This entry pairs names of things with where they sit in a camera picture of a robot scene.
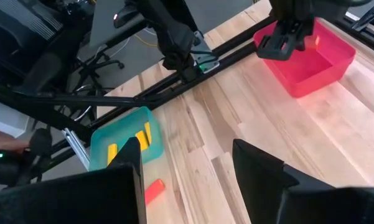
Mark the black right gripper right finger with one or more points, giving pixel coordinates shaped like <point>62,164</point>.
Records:
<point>283,199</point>

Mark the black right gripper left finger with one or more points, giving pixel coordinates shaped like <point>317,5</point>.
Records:
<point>81,199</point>

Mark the red plastic bin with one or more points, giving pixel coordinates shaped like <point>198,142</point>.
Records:
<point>314,74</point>

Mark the small orange-red block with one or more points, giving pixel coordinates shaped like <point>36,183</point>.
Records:
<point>154,191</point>

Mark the teal plastic bin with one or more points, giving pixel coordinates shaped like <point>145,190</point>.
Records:
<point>118,133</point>

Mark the black office chair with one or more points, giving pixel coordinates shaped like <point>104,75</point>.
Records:
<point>34,46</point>

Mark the black table edge rail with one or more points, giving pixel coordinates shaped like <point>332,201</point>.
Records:
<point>236,38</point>

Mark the silver frame bracket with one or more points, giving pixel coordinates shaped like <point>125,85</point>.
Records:
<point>210,62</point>
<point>77,149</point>

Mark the black diagonal frame strut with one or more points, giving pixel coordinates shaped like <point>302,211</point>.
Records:
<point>34,109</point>

